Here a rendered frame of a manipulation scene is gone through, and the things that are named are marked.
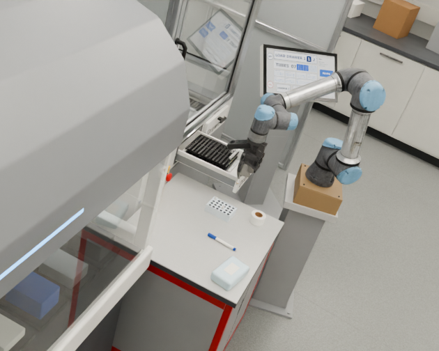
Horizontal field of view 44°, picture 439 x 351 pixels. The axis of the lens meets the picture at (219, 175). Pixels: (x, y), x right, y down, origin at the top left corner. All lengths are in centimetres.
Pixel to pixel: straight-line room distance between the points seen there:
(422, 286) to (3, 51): 330
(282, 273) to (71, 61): 209
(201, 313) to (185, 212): 48
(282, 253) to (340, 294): 69
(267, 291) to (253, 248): 84
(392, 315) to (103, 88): 271
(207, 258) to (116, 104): 109
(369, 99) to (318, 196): 60
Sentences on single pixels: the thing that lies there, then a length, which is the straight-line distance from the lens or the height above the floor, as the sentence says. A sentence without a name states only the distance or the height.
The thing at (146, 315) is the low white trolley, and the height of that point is 43.
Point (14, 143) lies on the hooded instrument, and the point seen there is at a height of 166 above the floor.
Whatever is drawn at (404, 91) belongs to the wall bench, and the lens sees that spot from 540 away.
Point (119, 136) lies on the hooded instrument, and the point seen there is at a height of 156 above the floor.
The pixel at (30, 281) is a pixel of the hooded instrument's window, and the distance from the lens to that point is 134.
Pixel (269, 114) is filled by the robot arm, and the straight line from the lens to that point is 225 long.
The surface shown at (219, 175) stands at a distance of 261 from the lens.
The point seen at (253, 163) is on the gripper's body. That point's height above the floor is 108.
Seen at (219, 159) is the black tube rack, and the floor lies 90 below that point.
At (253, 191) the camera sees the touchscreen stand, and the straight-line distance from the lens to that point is 386.
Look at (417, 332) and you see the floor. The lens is 368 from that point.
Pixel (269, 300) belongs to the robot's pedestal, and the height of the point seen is 4.
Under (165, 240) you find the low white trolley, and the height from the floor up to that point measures 76.
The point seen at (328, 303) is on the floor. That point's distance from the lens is 350.
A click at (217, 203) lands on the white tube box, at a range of 256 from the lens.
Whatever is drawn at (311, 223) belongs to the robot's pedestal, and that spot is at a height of 65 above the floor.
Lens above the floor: 229
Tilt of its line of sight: 33 degrees down
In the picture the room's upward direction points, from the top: 17 degrees clockwise
